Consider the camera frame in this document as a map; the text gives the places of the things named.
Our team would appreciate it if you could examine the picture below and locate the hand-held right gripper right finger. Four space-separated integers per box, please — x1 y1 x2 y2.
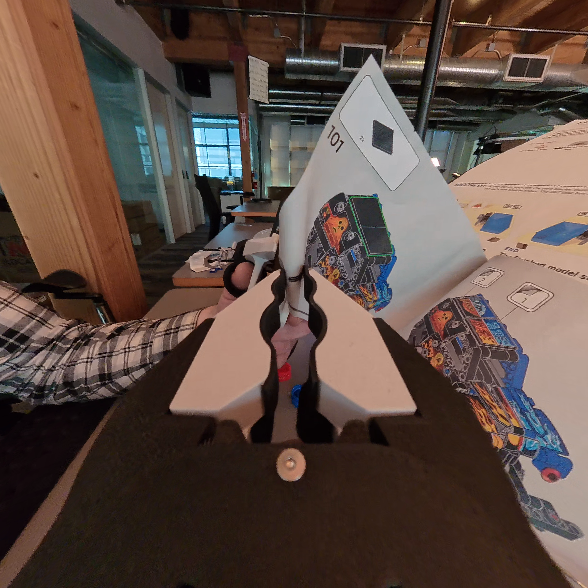
294 269 417 442

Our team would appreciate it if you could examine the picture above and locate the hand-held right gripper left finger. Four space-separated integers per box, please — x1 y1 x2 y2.
170 269 295 442

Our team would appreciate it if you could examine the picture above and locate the instruction booklet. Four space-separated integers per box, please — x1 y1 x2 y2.
276 55 588 584

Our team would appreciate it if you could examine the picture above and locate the person's left forearm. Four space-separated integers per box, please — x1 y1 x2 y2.
0 281 221 405

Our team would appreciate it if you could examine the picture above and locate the wooden background table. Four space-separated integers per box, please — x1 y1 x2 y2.
172 201 281 287

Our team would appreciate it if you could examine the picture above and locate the black office chair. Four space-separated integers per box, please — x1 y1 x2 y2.
21 269 94 322

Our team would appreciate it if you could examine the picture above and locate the white hanging paper sign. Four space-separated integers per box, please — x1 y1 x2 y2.
247 55 271 104

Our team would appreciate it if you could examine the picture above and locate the black pole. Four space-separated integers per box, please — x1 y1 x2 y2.
414 0 455 138

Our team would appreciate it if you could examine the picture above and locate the silver ventilation duct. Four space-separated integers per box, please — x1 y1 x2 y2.
285 51 588 91

